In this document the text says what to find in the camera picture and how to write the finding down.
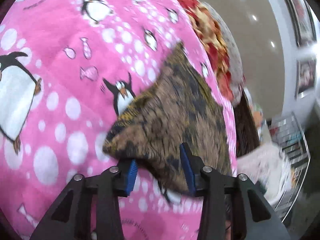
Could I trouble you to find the dark wooden nightstand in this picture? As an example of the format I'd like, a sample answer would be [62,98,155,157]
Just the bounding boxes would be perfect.
[234,87,260,158]

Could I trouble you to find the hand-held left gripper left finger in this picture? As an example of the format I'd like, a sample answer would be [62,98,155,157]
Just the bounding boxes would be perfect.
[30,159,138,240]

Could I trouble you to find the large framed picture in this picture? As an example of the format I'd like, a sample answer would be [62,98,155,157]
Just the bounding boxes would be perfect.
[277,0,317,47]

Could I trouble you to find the metal rack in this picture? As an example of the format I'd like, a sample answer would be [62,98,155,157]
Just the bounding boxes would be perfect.
[269,112,312,220]

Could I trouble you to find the small framed picture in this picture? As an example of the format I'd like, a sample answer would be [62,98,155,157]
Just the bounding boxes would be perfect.
[295,55,318,99]

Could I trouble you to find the brown floral patterned shirt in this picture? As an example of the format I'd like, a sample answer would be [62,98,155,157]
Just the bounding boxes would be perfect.
[102,41,234,195]

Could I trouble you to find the red floral quilt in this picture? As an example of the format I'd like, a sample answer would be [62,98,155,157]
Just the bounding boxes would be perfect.
[174,0,234,100]

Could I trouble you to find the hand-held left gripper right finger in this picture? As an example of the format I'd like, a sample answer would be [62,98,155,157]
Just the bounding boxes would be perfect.
[180,142,292,240]

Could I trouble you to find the heap of colourful packets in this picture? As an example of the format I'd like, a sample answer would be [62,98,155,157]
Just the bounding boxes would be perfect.
[252,102,269,140]

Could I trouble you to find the pink penguin print blanket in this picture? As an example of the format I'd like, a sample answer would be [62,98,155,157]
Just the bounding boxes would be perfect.
[0,0,238,240]

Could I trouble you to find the red floral pillow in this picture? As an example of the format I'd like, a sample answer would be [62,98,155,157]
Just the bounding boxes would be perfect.
[170,0,247,103]

